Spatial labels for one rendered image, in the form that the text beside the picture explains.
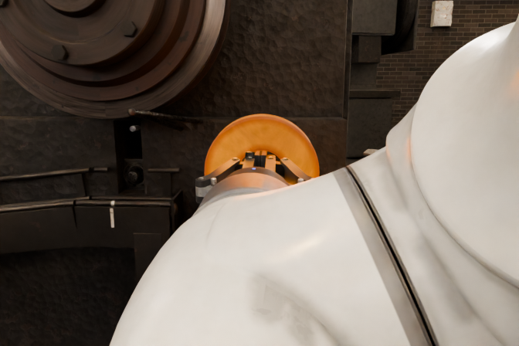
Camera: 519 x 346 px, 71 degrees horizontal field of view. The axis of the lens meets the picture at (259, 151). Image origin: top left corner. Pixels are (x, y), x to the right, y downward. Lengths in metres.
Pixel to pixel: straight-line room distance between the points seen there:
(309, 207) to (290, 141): 0.33
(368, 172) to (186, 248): 0.08
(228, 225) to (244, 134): 0.32
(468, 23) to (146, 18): 7.22
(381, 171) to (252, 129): 0.33
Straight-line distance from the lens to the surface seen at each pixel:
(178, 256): 0.16
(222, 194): 0.24
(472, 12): 7.71
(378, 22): 4.99
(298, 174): 0.39
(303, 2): 0.86
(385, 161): 0.16
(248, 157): 0.46
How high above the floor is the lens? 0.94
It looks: 10 degrees down
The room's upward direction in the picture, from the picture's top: straight up
